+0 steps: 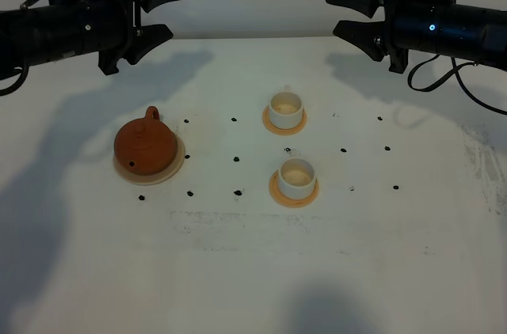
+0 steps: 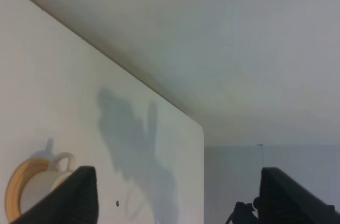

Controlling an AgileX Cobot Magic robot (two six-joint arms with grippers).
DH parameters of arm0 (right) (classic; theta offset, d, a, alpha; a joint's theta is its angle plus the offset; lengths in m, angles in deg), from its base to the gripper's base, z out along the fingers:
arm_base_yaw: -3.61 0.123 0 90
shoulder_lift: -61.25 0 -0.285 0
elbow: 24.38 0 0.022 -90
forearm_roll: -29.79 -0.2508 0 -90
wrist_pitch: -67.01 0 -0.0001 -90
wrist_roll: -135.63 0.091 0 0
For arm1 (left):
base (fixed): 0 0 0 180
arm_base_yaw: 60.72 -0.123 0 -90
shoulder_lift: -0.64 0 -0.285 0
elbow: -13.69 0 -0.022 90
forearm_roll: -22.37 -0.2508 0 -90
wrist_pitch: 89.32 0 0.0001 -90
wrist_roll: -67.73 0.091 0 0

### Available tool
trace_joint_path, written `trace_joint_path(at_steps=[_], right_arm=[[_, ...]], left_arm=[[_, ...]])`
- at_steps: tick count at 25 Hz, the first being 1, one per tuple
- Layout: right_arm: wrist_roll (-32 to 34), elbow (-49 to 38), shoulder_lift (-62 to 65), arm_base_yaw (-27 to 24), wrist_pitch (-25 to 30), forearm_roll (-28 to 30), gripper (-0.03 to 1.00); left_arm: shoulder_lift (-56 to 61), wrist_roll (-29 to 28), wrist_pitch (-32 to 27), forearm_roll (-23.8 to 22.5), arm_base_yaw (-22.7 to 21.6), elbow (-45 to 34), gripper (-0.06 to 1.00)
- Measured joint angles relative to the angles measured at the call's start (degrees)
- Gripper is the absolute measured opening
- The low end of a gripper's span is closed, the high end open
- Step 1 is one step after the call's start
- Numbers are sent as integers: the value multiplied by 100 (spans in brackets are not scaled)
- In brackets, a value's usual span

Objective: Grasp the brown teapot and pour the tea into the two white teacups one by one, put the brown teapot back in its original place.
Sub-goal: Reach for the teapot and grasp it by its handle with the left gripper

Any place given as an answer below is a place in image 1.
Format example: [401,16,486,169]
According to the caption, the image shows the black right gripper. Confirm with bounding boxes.
[325,0,420,73]

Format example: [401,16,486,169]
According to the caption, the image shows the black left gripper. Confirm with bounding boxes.
[85,0,180,75]

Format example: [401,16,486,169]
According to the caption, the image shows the brown clay teapot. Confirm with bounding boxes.
[113,106,177,176]

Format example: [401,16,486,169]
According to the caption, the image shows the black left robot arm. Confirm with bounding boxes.
[1,0,180,78]

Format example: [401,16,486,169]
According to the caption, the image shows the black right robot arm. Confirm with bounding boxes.
[326,0,506,74]

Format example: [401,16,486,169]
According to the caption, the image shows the far white teacup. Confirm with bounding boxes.
[268,86,304,130]

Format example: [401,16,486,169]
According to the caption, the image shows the white teacup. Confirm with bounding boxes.
[268,86,304,130]
[277,154,317,200]

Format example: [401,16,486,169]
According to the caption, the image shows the far orange coaster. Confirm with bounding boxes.
[261,106,308,136]

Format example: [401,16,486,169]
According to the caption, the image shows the orange coaster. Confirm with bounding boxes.
[269,171,319,208]
[261,106,308,136]

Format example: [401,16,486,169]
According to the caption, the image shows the large beige round coaster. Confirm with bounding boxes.
[112,130,186,186]

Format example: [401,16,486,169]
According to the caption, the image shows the near white teacup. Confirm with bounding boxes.
[277,154,317,200]

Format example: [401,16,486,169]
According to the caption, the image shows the near orange coaster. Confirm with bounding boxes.
[269,171,319,208]

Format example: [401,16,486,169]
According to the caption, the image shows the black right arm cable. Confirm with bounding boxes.
[407,52,507,116]

